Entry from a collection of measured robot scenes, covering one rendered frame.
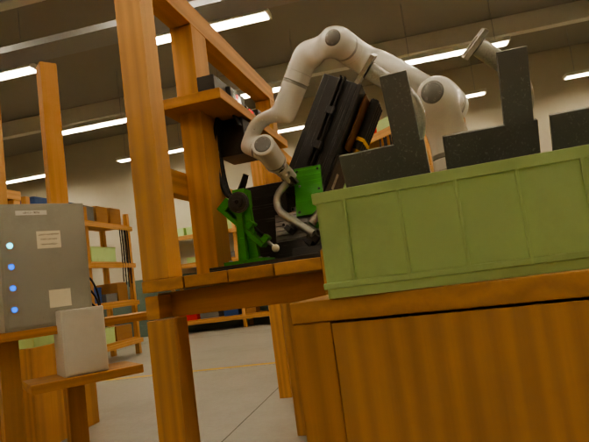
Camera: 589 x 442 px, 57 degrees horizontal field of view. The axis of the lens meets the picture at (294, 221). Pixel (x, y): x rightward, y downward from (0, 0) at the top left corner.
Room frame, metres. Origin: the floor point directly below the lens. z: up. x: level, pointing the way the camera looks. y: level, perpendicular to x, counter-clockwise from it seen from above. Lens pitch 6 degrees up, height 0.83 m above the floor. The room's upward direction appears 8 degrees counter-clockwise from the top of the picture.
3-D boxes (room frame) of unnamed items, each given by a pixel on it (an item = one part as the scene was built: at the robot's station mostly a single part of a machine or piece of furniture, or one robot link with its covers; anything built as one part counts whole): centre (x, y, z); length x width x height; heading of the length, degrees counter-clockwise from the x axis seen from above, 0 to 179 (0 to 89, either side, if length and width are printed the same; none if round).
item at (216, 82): (2.05, 0.25, 1.59); 0.15 x 0.07 x 0.07; 166
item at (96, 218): (7.46, 3.09, 1.14); 2.45 x 0.55 x 2.28; 169
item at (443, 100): (1.58, -0.48, 1.24); 0.19 x 0.12 x 0.24; 150
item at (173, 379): (2.27, -0.04, 0.44); 1.49 x 0.70 x 0.88; 166
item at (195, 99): (2.34, 0.21, 1.52); 0.90 x 0.25 x 0.04; 166
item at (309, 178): (2.19, -0.08, 1.17); 0.13 x 0.12 x 0.20; 166
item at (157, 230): (2.35, 0.25, 1.36); 1.49 x 0.09 x 0.97; 166
